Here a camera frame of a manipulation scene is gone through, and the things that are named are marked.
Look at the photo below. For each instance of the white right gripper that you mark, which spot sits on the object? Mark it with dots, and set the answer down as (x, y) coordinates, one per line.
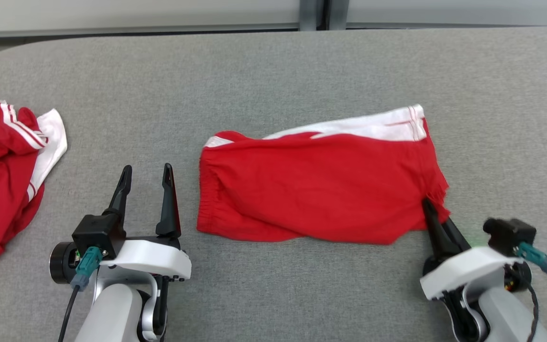
(468, 268)

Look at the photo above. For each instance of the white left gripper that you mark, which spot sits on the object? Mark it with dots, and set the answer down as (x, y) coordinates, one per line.
(155, 259)

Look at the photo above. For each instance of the red shorts with white stripe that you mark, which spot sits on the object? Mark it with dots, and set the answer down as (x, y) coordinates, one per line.
(311, 190)

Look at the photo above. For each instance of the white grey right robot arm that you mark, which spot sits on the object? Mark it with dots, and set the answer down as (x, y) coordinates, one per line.
(506, 313)

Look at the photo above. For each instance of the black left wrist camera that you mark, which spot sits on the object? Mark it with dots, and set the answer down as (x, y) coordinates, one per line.
(95, 232)

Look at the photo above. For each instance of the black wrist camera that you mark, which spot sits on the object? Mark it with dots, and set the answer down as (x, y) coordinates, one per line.
(95, 232)
(511, 235)

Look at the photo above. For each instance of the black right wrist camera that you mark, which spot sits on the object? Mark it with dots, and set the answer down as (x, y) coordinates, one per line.
(511, 235)

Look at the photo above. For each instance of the grey partition bottom rail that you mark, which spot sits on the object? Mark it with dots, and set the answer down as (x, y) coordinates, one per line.
(444, 24)
(112, 28)

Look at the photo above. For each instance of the grey vertical partition post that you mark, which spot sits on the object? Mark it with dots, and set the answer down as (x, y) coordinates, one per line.
(323, 14)

